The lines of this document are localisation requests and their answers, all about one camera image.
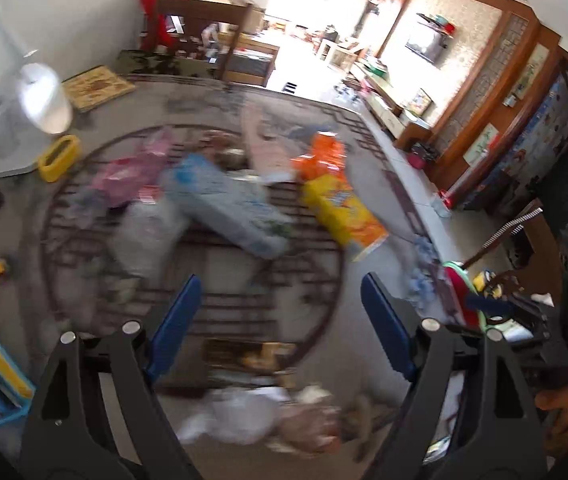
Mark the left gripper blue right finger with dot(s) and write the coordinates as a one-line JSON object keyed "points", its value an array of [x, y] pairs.
{"points": [[496, 433]]}

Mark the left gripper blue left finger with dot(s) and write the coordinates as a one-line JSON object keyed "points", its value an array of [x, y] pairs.
{"points": [[67, 433]]}

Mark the brown cigarette pack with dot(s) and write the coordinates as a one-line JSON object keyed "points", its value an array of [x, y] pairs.
{"points": [[260, 357]]}

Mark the crushed clear water bottle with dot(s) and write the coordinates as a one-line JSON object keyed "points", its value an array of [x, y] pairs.
{"points": [[146, 236]]}

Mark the pink plastic wrapper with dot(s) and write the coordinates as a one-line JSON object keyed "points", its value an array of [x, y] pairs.
{"points": [[120, 181]]}

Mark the blue white milk carton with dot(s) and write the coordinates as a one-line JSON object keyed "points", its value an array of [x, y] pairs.
{"points": [[234, 209]]}

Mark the yellow lemon tea carton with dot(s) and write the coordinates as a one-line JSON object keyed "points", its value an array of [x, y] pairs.
{"points": [[338, 208]]}

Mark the orange snack bag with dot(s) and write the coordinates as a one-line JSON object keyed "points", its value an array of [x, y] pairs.
{"points": [[327, 155]]}

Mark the pink white paper bag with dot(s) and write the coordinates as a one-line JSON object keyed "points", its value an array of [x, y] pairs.
{"points": [[266, 153]]}

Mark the grey paper ball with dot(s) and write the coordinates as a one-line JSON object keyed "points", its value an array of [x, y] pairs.
{"points": [[308, 425]]}

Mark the red white paper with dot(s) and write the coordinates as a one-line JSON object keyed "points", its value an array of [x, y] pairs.
{"points": [[226, 150]]}

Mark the wooden chair right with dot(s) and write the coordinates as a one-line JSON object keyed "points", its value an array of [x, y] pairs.
{"points": [[538, 268]]}

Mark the red floor waste basket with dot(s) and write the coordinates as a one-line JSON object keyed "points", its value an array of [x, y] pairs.
{"points": [[421, 155]]}

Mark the yellow tape holder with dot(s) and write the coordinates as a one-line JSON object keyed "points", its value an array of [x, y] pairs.
{"points": [[59, 158]]}

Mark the tv cabinet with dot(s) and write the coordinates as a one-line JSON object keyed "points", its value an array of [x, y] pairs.
{"points": [[379, 97]]}

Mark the white desk lamp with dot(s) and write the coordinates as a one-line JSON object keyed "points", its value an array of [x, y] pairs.
{"points": [[34, 109]]}

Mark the yellow patterned book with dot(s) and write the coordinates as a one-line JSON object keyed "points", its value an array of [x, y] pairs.
{"points": [[95, 87]]}

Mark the floral seat cushion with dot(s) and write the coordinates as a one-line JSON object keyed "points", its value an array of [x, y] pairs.
{"points": [[138, 62]]}

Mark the small black stool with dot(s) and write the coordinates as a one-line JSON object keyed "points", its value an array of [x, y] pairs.
{"points": [[290, 87]]}

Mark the dark wooden chair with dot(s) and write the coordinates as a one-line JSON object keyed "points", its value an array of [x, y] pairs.
{"points": [[195, 16]]}

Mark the wall mounted television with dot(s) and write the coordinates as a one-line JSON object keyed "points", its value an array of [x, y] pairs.
{"points": [[427, 42]]}

